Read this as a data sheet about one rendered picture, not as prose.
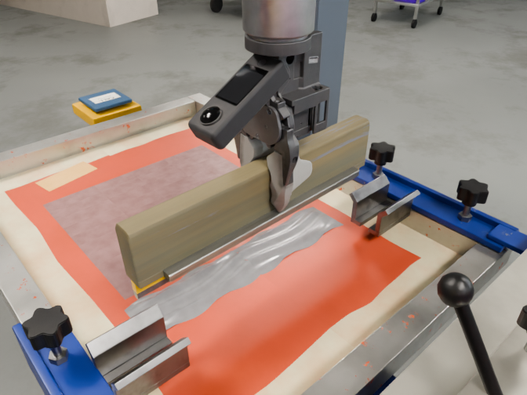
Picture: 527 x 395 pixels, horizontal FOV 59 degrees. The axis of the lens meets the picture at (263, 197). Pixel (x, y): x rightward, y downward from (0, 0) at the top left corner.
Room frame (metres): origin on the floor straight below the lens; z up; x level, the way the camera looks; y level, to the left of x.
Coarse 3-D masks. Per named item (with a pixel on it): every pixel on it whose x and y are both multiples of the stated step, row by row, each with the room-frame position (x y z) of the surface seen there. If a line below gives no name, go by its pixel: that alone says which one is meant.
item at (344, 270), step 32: (128, 160) 0.83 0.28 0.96; (160, 160) 0.83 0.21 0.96; (192, 160) 0.83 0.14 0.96; (224, 160) 0.83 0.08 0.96; (160, 192) 0.71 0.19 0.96; (352, 224) 0.61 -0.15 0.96; (288, 256) 0.53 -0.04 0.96; (320, 256) 0.53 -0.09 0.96; (352, 256) 0.53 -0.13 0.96; (384, 256) 0.53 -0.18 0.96; (416, 256) 0.53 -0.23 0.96; (288, 288) 0.47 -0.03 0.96; (320, 288) 0.47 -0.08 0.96; (352, 288) 0.47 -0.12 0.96; (320, 320) 0.41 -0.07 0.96
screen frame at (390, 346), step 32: (192, 96) 1.08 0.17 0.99; (96, 128) 0.91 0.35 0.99; (128, 128) 0.94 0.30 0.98; (0, 160) 0.77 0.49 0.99; (32, 160) 0.80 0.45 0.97; (416, 224) 0.60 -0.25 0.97; (0, 256) 0.49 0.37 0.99; (480, 256) 0.49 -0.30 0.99; (0, 288) 0.43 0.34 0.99; (32, 288) 0.43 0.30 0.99; (480, 288) 0.47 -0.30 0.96; (416, 320) 0.38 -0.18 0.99; (448, 320) 0.41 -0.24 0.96; (352, 352) 0.33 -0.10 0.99; (384, 352) 0.33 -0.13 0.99; (320, 384) 0.29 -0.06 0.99; (352, 384) 0.29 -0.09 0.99
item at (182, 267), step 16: (336, 176) 0.56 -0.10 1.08; (352, 176) 0.57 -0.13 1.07; (320, 192) 0.52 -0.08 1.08; (288, 208) 0.49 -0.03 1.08; (256, 224) 0.45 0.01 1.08; (272, 224) 0.47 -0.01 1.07; (224, 240) 0.43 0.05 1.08; (240, 240) 0.43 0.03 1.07; (192, 256) 0.40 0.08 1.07; (208, 256) 0.40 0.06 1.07; (176, 272) 0.37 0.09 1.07
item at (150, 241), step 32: (352, 128) 0.59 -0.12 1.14; (256, 160) 0.50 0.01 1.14; (320, 160) 0.54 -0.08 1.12; (352, 160) 0.59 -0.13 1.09; (192, 192) 0.43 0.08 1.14; (224, 192) 0.44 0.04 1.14; (256, 192) 0.47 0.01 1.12; (128, 224) 0.37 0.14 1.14; (160, 224) 0.38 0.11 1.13; (192, 224) 0.40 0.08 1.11; (224, 224) 0.43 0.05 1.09; (128, 256) 0.36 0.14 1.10; (160, 256) 0.38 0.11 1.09
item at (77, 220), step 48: (48, 192) 0.71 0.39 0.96; (96, 192) 0.71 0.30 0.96; (144, 192) 0.71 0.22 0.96; (48, 240) 0.57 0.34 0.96; (96, 240) 0.57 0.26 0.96; (96, 288) 0.47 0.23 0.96; (240, 288) 0.47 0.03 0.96; (192, 336) 0.38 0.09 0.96; (240, 336) 0.38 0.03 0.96; (288, 336) 0.38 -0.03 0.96; (192, 384) 0.32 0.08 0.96; (240, 384) 0.32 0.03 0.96
